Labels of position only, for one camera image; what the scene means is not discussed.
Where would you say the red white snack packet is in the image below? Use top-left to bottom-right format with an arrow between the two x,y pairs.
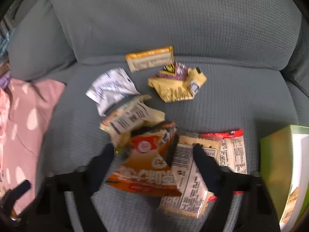
200,129 -> 248,202

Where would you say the clear cracker pack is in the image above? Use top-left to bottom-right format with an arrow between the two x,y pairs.
159,135 -> 223,218

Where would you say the orange snack bag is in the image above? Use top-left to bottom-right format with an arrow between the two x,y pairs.
106,122 -> 181,197

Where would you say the green cardboard box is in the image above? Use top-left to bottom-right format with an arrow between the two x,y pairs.
260,125 -> 308,231

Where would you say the tan pastry packet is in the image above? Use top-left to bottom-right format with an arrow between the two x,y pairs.
100,94 -> 166,148

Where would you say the white blue snack packet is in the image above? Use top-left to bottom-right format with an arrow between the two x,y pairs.
86,68 -> 140,117

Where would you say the gold bar wrapper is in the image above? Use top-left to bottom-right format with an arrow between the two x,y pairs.
126,46 -> 174,72

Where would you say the yellow purple wrapper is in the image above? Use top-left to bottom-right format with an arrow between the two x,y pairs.
148,62 -> 207,103

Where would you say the pink patterned cloth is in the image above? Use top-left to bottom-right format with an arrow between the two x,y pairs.
1,78 -> 65,214

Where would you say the grey sofa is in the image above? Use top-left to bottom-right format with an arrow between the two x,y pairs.
7,0 -> 309,232

